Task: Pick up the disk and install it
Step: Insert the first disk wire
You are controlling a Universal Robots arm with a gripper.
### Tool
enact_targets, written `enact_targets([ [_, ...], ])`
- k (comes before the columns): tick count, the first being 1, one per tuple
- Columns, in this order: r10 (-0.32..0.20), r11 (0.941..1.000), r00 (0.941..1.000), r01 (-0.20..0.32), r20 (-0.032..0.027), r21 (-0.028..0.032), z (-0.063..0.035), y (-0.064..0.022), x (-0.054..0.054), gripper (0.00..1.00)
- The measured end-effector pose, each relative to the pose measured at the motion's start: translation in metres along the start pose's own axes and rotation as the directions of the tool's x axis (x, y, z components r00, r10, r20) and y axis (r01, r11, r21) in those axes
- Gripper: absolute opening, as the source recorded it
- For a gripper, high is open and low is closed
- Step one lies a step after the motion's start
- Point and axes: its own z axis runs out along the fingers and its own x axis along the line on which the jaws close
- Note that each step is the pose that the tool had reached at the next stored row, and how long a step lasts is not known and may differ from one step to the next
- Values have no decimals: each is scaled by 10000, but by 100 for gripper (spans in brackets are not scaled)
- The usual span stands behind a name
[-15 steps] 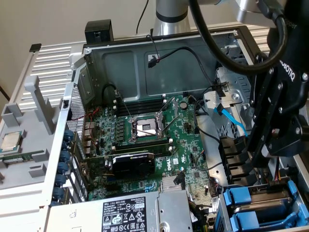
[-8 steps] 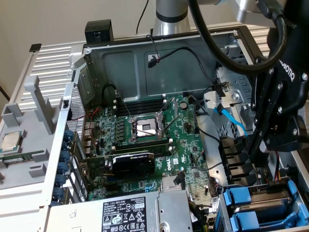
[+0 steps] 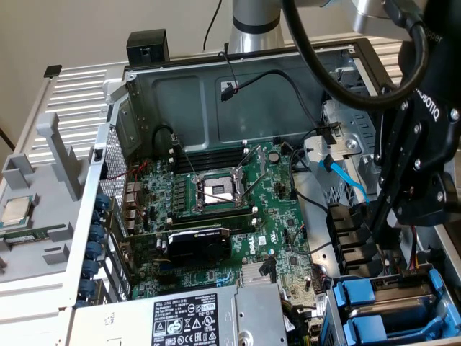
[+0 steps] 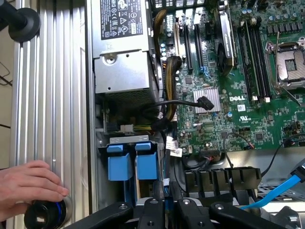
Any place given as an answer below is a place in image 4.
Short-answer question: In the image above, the green RAM stick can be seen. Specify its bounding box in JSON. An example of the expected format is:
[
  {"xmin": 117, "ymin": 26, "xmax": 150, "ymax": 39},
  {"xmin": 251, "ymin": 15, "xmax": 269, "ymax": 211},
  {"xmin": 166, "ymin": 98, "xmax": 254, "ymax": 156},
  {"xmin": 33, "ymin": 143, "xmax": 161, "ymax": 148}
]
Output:
[{"xmin": 239, "ymin": 20, "xmax": 260, "ymax": 102}]

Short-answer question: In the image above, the grey disk bay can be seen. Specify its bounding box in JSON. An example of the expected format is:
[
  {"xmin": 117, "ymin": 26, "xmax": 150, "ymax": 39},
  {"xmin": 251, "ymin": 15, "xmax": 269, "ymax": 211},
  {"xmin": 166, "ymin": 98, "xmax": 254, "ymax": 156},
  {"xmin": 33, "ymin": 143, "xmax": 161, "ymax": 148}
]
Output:
[{"xmin": 97, "ymin": 135, "xmax": 165, "ymax": 210}]

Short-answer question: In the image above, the black RAM slot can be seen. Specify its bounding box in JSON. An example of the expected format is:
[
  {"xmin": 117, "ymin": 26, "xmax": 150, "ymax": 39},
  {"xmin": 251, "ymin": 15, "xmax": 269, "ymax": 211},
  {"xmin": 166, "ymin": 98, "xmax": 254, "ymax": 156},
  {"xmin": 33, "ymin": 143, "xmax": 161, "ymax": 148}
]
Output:
[
  {"xmin": 256, "ymin": 18, "xmax": 272, "ymax": 103},
  {"xmin": 250, "ymin": 18, "xmax": 266, "ymax": 102}
]

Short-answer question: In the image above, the person's left hand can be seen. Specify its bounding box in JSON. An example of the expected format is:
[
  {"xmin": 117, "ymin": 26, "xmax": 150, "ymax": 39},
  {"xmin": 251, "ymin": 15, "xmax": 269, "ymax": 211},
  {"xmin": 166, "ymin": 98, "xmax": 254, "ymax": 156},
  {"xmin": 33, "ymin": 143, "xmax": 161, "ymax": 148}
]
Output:
[{"xmin": 0, "ymin": 159, "xmax": 70, "ymax": 215}]

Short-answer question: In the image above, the white wire plug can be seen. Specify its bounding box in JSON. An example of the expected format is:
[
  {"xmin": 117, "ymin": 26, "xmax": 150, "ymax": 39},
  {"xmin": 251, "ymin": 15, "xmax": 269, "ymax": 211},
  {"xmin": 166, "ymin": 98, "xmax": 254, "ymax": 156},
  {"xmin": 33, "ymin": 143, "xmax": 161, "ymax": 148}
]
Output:
[{"xmin": 120, "ymin": 124, "xmax": 134, "ymax": 135}]

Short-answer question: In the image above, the green Dell motherboard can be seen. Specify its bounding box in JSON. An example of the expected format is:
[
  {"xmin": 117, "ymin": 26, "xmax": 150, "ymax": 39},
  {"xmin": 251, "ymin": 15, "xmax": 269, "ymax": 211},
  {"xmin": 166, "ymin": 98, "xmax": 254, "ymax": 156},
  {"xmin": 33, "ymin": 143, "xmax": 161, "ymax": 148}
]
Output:
[{"xmin": 152, "ymin": 6, "xmax": 305, "ymax": 157}]

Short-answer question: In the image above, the blue disk carrier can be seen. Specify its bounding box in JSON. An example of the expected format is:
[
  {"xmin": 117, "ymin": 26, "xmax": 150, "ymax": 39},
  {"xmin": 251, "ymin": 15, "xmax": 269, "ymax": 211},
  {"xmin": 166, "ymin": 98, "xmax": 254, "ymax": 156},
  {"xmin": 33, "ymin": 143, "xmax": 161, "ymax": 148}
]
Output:
[{"xmin": 106, "ymin": 144, "xmax": 133, "ymax": 203}]

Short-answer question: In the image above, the black wire with angled plug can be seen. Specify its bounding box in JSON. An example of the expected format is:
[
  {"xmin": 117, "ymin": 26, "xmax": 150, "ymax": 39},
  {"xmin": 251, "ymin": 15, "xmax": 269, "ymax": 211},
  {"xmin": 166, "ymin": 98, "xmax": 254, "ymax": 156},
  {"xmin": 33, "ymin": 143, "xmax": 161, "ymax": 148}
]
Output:
[{"xmin": 139, "ymin": 95, "xmax": 214, "ymax": 120}]

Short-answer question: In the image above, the black round stand foot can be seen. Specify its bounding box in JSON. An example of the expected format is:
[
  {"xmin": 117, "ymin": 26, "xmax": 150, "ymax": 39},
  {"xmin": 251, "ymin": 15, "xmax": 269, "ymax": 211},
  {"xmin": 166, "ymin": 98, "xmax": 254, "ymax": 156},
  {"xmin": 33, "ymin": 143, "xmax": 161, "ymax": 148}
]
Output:
[{"xmin": 0, "ymin": 0, "xmax": 41, "ymax": 44}]

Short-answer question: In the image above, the white wire label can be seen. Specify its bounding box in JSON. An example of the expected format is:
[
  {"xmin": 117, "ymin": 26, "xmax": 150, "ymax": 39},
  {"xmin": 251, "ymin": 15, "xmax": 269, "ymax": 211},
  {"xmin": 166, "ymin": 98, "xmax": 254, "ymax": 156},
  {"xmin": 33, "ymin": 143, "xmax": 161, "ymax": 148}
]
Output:
[
  {"xmin": 169, "ymin": 147, "xmax": 183, "ymax": 158},
  {"xmin": 165, "ymin": 135, "xmax": 179, "ymax": 150}
]

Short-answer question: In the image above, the grey open PC case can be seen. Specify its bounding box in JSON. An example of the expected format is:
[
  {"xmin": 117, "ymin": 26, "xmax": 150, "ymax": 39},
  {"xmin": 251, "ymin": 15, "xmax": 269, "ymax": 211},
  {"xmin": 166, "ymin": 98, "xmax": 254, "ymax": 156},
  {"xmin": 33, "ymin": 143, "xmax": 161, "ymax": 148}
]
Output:
[{"xmin": 85, "ymin": 0, "xmax": 305, "ymax": 229}]

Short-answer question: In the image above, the black plastic fan shroud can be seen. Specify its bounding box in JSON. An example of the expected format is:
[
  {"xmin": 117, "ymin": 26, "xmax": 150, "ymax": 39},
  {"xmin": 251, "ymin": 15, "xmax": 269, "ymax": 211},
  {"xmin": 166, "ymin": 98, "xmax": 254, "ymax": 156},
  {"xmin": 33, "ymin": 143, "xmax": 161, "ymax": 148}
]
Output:
[{"xmin": 184, "ymin": 167, "xmax": 263, "ymax": 198}]

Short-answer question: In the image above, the silver chipset heatsink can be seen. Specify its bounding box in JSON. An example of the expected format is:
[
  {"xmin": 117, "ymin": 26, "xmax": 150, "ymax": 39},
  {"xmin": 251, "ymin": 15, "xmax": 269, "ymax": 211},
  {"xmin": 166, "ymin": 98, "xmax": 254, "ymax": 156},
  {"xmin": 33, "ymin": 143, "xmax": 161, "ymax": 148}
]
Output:
[{"xmin": 193, "ymin": 87, "xmax": 221, "ymax": 113}]

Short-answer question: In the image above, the long black wire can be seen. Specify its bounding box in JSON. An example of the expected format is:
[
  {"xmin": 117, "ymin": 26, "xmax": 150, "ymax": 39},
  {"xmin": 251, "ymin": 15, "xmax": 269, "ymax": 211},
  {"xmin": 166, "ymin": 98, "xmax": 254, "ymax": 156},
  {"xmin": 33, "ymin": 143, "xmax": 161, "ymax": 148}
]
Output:
[{"xmin": 261, "ymin": 133, "xmax": 305, "ymax": 177}]

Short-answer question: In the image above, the beige expansion slot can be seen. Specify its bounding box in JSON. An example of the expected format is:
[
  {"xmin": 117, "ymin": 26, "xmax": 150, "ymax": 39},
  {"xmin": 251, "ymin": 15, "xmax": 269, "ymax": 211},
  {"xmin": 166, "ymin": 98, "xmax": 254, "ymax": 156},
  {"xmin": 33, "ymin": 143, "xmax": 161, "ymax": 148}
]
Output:
[{"xmin": 173, "ymin": 21, "xmax": 181, "ymax": 59}]

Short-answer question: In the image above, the silver power supply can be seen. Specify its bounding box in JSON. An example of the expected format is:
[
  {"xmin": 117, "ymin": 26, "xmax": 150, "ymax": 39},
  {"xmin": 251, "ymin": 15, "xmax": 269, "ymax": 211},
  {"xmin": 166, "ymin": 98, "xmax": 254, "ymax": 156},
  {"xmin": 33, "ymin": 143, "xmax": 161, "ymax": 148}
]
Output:
[{"xmin": 91, "ymin": 0, "xmax": 161, "ymax": 102}]

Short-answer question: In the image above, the thin black wire red plug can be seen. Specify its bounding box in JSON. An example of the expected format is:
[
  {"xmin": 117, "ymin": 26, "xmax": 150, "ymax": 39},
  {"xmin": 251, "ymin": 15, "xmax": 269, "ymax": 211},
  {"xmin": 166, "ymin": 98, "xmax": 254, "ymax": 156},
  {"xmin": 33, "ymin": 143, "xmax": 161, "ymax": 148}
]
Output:
[{"xmin": 223, "ymin": 132, "xmax": 255, "ymax": 169}]

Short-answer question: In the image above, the silver drive cage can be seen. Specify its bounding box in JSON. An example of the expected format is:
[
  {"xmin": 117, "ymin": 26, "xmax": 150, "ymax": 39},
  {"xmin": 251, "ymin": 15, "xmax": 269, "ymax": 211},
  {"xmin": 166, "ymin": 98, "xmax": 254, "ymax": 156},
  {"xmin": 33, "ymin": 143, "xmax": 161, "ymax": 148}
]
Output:
[{"xmin": 258, "ymin": 183, "xmax": 305, "ymax": 229}]

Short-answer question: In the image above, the sleeved power wire bundle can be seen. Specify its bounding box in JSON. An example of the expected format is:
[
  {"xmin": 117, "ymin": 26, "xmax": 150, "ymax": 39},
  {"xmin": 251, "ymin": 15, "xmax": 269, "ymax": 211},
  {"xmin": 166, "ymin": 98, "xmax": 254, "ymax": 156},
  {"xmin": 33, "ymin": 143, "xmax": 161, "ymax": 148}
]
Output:
[{"xmin": 153, "ymin": 9, "xmax": 183, "ymax": 122}]

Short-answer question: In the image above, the black graphics card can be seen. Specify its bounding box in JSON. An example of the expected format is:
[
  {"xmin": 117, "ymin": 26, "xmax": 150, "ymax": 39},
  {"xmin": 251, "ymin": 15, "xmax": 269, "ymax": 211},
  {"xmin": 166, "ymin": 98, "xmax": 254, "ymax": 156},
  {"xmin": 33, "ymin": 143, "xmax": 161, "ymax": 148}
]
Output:
[{"xmin": 213, "ymin": 4, "xmax": 238, "ymax": 76}]

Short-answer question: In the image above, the thin metal locking lever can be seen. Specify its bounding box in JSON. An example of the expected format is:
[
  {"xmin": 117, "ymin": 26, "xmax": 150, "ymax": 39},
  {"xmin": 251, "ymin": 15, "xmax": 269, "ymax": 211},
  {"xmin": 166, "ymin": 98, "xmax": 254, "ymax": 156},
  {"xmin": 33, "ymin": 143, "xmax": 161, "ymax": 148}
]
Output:
[
  {"xmin": 274, "ymin": 31, "xmax": 281, "ymax": 89},
  {"xmin": 279, "ymin": 86, "xmax": 303, "ymax": 107}
]

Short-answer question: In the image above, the CPU socket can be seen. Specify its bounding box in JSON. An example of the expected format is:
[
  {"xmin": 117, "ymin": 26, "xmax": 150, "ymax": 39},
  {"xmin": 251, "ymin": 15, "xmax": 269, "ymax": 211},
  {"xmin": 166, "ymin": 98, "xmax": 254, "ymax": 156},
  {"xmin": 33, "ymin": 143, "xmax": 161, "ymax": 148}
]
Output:
[{"xmin": 265, "ymin": 38, "xmax": 305, "ymax": 93}]

